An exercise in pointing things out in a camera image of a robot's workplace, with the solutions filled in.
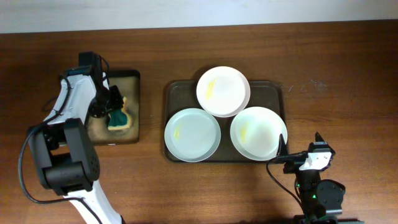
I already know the green yellow sponge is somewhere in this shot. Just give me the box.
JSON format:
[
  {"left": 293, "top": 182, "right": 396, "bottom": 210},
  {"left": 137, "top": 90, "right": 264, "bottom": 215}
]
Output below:
[{"left": 108, "top": 96, "right": 133, "bottom": 131}]

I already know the pale blue plate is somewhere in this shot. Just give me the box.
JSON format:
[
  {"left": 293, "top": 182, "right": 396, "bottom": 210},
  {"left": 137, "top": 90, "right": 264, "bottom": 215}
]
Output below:
[{"left": 164, "top": 108, "right": 221, "bottom": 162}]

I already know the white top plate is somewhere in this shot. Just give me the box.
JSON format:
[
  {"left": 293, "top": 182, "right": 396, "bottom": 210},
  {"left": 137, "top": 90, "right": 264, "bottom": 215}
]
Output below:
[{"left": 196, "top": 66, "right": 251, "bottom": 118}]

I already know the white plate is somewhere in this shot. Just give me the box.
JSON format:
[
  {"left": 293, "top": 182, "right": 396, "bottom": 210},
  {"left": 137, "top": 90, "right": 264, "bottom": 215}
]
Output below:
[
  {"left": 229, "top": 106, "right": 288, "bottom": 161},
  {"left": 196, "top": 66, "right": 251, "bottom": 118}
]

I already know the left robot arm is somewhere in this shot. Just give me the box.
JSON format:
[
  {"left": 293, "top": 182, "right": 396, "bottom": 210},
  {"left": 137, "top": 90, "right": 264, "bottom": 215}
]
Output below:
[{"left": 18, "top": 52, "right": 124, "bottom": 223}]

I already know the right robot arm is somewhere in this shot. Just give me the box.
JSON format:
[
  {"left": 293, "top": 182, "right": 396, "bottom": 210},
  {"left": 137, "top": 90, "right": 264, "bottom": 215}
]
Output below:
[{"left": 275, "top": 133, "right": 346, "bottom": 223}]

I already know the dark brown serving tray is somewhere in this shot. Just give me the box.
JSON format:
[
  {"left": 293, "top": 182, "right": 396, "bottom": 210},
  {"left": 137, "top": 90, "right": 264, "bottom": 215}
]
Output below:
[{"left": 164, "top": 80, "right": 286, "bottom": 164}]

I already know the black soapy water tub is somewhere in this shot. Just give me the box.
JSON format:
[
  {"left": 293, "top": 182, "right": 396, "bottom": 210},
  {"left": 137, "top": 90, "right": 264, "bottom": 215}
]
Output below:
[{"left": 86, "top": 70, "right": 141, "bottom": 145}]

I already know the white right plate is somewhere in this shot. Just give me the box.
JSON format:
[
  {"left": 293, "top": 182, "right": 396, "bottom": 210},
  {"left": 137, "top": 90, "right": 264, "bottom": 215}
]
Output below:
[{"left": 229, "top": 106, "right": 288, "bottom": 161}]

